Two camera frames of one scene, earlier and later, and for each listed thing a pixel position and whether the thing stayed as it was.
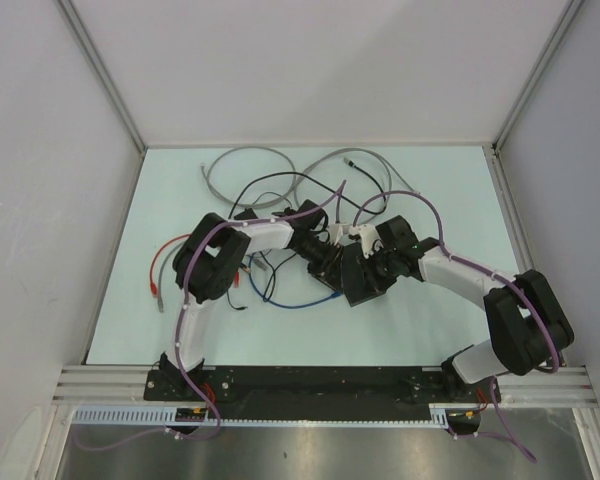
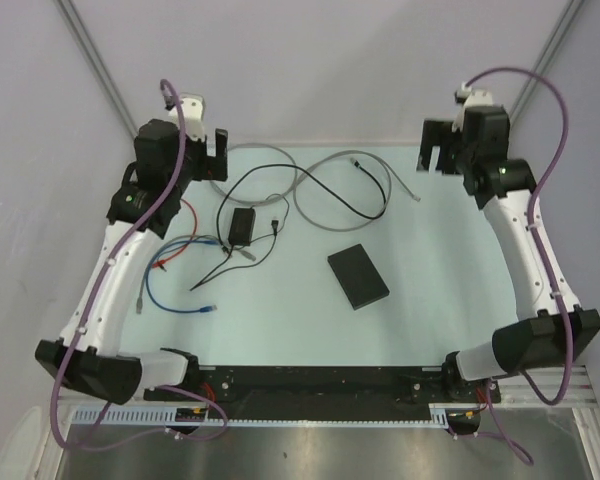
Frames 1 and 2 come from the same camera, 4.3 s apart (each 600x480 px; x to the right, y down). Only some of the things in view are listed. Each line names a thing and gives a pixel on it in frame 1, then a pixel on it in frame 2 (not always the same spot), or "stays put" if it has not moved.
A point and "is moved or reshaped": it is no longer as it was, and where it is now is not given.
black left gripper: (329, 268) → (211, 167)
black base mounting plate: (318, 393) stays put
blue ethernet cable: (336, 294) is moved or reshaped
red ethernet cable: (153, 286) is moved or reshaped
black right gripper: (383, 284) → (436, 133)
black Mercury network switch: (355, 288) stays put
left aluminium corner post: (73, 20) stays put
